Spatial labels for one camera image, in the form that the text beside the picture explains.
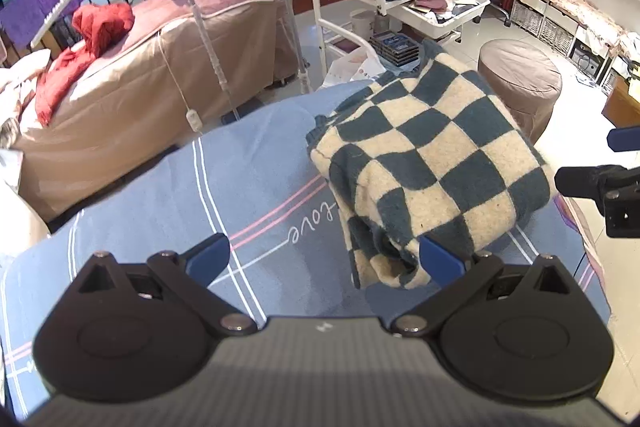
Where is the low cabinet with wicker baskets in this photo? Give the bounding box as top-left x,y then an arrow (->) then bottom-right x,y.
514,0 -> 640,92

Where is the blue striped bed sheet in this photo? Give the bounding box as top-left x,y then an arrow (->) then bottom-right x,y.
0,79 -> 611,413

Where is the round brown stool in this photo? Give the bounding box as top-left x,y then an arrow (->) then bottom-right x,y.
477,38 -> 563,145

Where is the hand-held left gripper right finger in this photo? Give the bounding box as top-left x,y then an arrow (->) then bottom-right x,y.
390,234 -> 576,338

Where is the grey stand pole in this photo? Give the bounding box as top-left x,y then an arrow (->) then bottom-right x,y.
262,0 -> 312,95

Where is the checkered knit sweater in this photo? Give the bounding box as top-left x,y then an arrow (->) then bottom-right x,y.
306,39 -> 558,290

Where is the white plastic bag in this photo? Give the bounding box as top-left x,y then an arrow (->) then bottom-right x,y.
322,47 -> 388,88

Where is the massage bed with brown cover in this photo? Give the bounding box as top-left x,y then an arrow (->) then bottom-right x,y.
15,0 -> 301,223

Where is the stack of dark boxes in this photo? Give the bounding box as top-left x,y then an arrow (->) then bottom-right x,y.
369,32 -> 421,70

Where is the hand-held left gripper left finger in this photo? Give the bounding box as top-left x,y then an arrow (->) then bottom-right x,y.
75,233 -> 258,338

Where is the red garment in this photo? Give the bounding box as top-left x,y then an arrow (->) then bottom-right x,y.
35,3 -> 136,128

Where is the clear plastic tube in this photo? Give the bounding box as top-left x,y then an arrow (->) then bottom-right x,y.
187,0 -> 237,118

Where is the brown wooden box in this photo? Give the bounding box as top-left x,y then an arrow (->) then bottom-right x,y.
601,76 -> 640,128

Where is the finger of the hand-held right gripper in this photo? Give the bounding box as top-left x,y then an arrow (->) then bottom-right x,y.
606,125 -> 640,152
555,163 -> 640,239

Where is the white cord with switch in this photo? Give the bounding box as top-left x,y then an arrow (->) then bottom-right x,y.
156,33 -> 203,132

